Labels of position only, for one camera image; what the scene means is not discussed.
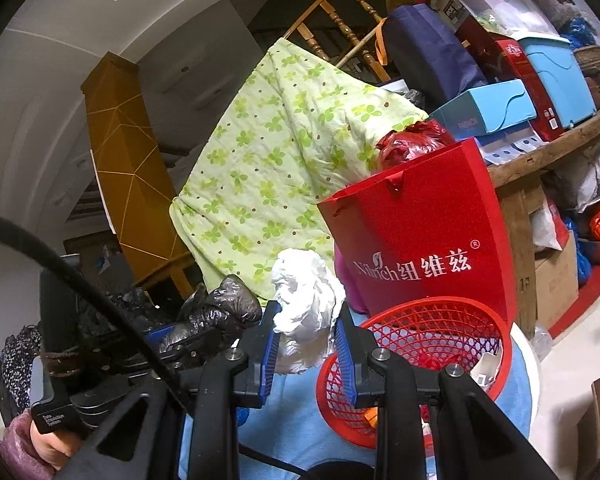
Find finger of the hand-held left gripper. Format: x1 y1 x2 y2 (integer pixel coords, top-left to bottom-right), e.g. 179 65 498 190
130 339 242 377
95 322 182 357

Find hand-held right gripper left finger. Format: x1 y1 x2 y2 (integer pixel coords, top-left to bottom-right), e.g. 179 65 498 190
67 300 283 480

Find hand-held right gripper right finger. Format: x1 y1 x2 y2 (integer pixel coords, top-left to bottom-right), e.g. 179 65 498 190
334 302 561 480

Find grey black plastic bag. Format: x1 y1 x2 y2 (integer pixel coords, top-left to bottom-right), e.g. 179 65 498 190
177 275 263 356

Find white tissue paper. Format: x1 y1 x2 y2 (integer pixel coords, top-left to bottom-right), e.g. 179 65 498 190
271 249 347 376

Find red plastic mesh basket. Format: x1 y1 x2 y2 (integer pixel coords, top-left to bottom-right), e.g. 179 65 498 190
316 296 513 448

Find person's left forearm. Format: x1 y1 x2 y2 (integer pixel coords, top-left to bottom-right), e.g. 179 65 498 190
0 407 56 480

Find person's left hand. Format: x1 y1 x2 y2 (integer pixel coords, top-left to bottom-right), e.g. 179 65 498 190
30 420 88 471

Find dark dotted cloth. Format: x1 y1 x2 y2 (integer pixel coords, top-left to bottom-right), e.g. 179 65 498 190
0 325 43 421

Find blue blanket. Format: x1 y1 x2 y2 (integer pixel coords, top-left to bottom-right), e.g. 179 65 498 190
177 310 533 480

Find red paper gift bag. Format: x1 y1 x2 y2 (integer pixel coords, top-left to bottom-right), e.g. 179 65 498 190
317 137 518 323

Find green clover print quilt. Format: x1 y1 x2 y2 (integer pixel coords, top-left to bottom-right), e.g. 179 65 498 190
170 37 429 301

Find rough wooden table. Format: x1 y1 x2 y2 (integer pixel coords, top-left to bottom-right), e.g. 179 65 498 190
485 97 600 341

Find cardboard box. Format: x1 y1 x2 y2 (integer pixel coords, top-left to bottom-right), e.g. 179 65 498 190
532 230 581 331

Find dark red plastic bag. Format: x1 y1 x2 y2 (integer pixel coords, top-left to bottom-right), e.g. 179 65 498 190
376 119 456 171

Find red floor mat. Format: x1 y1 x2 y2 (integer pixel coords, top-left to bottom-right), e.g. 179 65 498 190
550 260 600 341

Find white blue dotted box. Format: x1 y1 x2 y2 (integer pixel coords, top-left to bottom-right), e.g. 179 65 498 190
480 127 543 166

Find small light blue box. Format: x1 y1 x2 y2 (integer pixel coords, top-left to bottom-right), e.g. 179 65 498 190
428 79 538 141

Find white sack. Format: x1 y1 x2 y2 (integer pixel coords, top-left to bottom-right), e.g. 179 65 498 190
555 145 600 211

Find navy fabric bag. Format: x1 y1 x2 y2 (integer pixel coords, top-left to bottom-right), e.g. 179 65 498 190
382 4 488 106

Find bamboo pole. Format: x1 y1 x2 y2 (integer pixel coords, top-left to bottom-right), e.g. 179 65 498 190
335 20 388 68

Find red gift box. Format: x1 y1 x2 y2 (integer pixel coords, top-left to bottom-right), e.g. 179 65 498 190
492 39 563 143

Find dark maroon box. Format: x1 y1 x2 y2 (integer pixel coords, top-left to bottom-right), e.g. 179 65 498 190
457 17 511 86

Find large light blue storage box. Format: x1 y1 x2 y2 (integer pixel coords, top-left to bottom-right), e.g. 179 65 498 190
512 32 598 128

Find wooden stair railing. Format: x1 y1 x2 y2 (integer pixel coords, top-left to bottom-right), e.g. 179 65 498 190
280 0 406 81

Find woven basket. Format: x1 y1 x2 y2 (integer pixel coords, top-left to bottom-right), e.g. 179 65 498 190
572 45 600 78

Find black cable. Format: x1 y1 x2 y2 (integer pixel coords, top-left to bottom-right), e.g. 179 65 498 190
0 210 191 401

